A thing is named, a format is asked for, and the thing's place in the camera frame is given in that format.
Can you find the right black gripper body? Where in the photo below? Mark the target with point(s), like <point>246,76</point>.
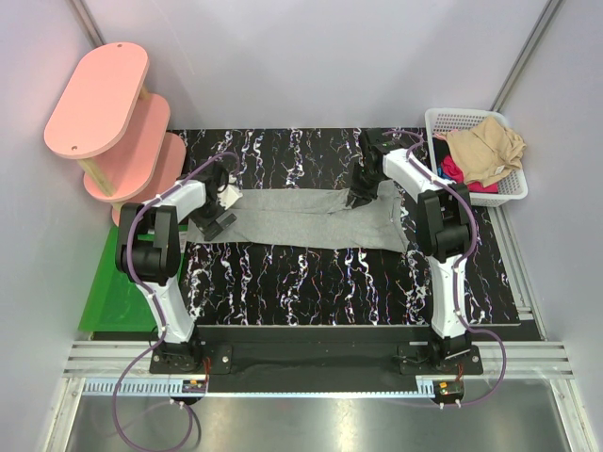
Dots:
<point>364,182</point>

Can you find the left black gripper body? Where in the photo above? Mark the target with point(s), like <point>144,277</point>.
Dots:
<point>205,215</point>

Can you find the grey t-shirt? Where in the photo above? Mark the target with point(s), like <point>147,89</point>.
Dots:
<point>317,218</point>

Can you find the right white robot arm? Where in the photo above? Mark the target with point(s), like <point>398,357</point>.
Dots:
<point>445,232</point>

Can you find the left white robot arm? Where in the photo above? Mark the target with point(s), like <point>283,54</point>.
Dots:
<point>148,252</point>

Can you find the black marble pattern mat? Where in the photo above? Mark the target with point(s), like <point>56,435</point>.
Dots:
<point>249,284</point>

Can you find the blue garment in basket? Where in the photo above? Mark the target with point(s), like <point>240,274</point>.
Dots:
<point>442,173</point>

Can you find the beige t-shirt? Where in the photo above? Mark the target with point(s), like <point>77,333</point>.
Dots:
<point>486,153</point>

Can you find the green plastic board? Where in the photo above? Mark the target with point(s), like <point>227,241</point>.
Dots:
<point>114,304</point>

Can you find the pink three-tier shelf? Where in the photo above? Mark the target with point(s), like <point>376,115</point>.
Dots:
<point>115,128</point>

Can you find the white plastic laundry basket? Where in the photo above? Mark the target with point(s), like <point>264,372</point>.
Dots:
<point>439,120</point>

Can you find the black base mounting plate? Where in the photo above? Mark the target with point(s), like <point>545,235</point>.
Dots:
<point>393,348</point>

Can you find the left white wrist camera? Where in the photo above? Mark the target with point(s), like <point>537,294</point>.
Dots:
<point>229,196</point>

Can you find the aluminium frame rail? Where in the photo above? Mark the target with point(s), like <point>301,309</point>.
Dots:
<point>306,370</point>

